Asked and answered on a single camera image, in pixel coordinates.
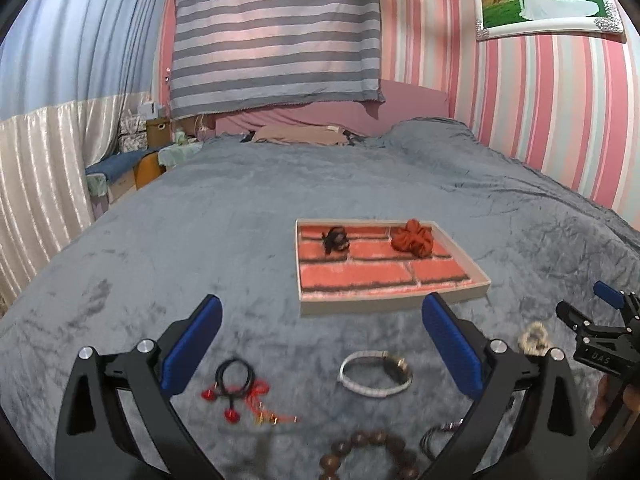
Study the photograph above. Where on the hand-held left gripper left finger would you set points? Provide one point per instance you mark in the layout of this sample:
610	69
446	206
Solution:
192	345

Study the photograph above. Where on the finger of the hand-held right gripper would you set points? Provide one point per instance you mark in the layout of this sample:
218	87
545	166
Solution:
607	292
575	314

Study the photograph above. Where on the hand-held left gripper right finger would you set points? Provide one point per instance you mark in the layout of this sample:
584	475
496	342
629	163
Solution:
452	350

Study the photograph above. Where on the beige scrunchie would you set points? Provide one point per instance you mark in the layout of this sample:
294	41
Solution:
534	337

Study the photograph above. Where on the brick-patterned jewelry tray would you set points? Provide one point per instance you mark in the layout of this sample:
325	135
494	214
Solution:
385	272

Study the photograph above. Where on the person's right hand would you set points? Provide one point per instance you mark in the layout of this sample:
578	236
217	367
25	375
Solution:
601	402

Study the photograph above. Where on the grey plush blanket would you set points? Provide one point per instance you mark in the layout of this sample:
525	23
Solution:
200	240

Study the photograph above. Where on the red scrunchie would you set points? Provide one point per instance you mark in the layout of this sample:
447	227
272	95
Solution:
412	238

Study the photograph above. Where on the orange wooden cabinet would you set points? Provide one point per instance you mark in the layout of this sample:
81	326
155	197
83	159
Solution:
147	170

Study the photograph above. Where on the green cloth bedside table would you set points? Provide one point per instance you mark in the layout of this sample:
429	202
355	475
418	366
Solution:
180	154

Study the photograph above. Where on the blue folded cloth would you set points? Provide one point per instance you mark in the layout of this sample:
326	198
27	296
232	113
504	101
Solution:
116	162

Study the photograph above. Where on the small green jar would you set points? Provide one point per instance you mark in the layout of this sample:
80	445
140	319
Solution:
179	136

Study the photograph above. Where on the brown cardboard box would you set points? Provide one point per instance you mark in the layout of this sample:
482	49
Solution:
158	132

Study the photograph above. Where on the patterned storage box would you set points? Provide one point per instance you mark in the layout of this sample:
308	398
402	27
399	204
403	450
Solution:
132	132

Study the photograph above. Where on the beige pillow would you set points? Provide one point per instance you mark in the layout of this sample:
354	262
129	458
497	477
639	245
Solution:
300	134

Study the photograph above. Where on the white tissue box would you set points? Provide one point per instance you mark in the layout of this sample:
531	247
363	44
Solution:
149	109

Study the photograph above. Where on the pink headboard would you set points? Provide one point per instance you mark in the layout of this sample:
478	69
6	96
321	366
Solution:
410	102

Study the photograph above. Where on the blue and white curtain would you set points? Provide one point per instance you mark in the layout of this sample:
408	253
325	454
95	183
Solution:
60	110

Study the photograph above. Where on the grey striped hanging cloth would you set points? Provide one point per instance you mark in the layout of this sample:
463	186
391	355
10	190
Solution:
275	35

